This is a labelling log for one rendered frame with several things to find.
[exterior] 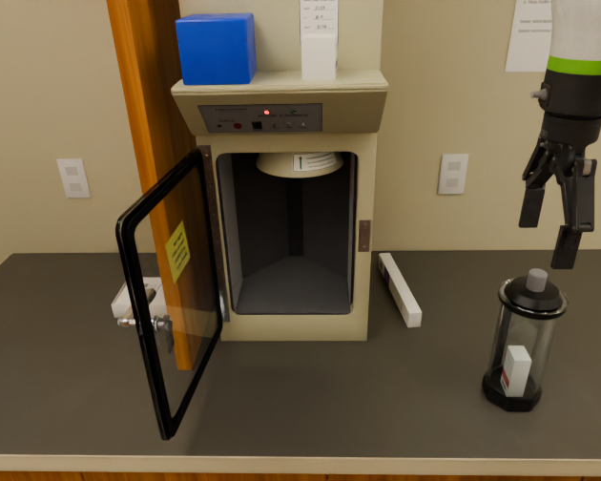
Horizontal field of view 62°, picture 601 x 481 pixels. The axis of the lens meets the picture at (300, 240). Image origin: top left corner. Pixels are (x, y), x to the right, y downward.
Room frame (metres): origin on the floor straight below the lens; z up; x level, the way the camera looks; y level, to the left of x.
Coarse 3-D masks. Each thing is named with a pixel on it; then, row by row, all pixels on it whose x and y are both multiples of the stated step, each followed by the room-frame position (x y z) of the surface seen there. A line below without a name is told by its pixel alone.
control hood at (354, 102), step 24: (264, 72) 0.86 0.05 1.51; (288, 72) 0.86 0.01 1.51; (360, 72) 0.84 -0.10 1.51; (192, 96) 0.76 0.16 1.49; (216, 96) 0.76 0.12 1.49; (240, 96) 0.76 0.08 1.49; (264, 96) 0.76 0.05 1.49; (288, 96) 0.76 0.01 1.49; (312, 96) 0.76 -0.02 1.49; (336, 96) 0.76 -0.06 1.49; (360, 96) 0.76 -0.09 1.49; (384, 96) 0.76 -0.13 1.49; (192, 120) 0.81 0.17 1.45; (336, 120) 0.81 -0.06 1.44; (360, 120) 0.81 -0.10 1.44
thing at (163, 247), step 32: (192, 192) 0.79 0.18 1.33; (160, 224) 0.66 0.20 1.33; (192, 224) 0.77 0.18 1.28; (160, 256) 0.65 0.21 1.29; (192, 256) 0.76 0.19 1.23; (128, 288) 0.56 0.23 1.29; (160, 288) 0.63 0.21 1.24; (192, 288) 0.74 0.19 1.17; (192, 320) 0.72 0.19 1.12; (160, 352) 0.59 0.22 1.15; (192, 352) 0.70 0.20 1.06; (160, 416) 0.56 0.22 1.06
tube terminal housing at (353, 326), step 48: (192, 0) 0.87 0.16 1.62; (240, 0) 0.87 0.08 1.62; (288, 0) 0.87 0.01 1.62; (288, 48) 0.87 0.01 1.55; (240, 144) 0.87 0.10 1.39; (288, 144) 0.87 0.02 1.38; (336, 144) 0.87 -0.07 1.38; (240, 336) 0.87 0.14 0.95; (288, 336) 0.87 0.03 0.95; (336, 336) 0.87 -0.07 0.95
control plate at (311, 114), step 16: (208, 112) 0.79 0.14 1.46; (224, 112) 0.79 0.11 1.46; (240, 112) 0.79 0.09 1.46; (256, 112) 0.79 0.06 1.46; (272, 112) 0.79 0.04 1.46; (288, 112) 0.79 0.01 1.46; (304, 112) 0.79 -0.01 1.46; (320, 112) 0.79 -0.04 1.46; (208, 128) 0.83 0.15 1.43; (224, 128) 0.83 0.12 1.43; (240, 128) 0.83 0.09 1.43; (272, 128) 0.83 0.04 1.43; (288, 128) 0.83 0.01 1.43; (304, 128) 0.83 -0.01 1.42; (320, 128) 0.83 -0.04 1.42
